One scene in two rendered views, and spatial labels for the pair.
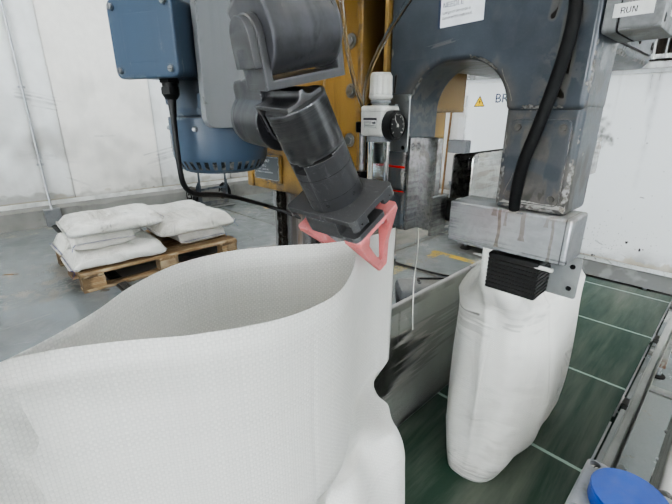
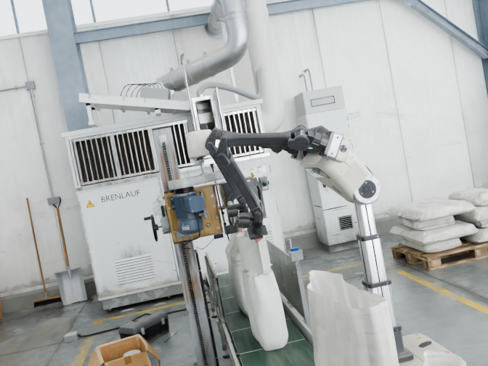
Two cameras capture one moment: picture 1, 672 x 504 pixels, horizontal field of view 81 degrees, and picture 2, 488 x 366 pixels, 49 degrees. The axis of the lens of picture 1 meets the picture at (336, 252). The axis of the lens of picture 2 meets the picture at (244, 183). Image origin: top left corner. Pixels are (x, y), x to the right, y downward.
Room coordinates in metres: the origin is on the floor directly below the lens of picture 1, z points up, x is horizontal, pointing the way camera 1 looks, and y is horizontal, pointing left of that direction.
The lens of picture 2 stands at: (-1.55, 2.55, 1.49)
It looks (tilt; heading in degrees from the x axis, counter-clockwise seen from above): 3 degrees down; 307
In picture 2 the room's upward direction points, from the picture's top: 10 degrees counter-clockwise
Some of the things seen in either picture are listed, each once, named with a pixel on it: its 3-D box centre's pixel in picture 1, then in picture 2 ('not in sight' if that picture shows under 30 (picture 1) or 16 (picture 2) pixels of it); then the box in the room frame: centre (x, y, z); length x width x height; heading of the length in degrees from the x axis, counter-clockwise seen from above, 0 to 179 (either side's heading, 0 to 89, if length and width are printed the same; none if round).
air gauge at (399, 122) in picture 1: (393, 125); not in sight; (0.53, -0.07, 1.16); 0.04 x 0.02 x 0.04; 134
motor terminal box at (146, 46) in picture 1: (164, 52); (194, 205); (0.58, 0.23, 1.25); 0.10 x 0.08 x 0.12; 69
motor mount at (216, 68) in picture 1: (281, 70); (200, 205); (0.66, 0.08, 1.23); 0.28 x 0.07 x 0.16; 134
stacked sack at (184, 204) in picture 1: (170, 212); not in sight; (3.55, 1.53, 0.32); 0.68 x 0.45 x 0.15; 134
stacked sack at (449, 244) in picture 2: not in sight; (428, 241); (0.38, -3.13, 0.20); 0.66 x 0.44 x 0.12; 134
